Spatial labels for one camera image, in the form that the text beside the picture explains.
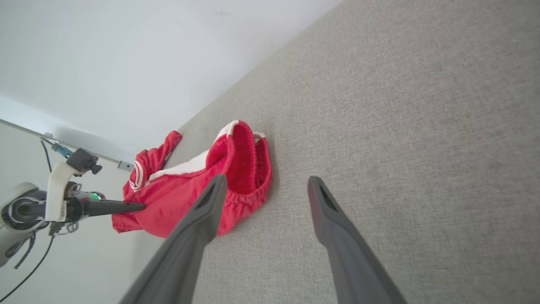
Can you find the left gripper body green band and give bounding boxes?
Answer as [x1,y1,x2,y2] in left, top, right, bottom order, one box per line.
[63,182,106,223]

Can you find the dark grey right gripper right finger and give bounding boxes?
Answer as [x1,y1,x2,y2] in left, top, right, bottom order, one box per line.
[307,176,408,304]

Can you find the wall baseboard strip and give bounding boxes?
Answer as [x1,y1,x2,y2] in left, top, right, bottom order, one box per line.
[0,118,134,171]

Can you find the teal left camera connector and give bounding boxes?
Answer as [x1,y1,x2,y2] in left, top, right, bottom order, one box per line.
[51,143,73,159]

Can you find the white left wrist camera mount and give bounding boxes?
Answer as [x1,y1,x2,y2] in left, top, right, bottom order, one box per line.
[44,161,81,223]

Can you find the red shorts with white stripes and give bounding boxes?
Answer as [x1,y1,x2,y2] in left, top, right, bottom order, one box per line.
[111,120,273,239]

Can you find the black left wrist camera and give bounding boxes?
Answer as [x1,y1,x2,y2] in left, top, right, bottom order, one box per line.
[66,148,103,176]

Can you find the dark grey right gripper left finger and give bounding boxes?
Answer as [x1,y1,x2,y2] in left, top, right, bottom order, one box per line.
[119,174,228,304]

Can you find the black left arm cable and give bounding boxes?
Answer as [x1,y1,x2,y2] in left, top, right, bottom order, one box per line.
[0,139,56,303]

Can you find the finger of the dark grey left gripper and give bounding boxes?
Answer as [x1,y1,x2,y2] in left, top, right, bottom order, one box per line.
[86,199,147,217]

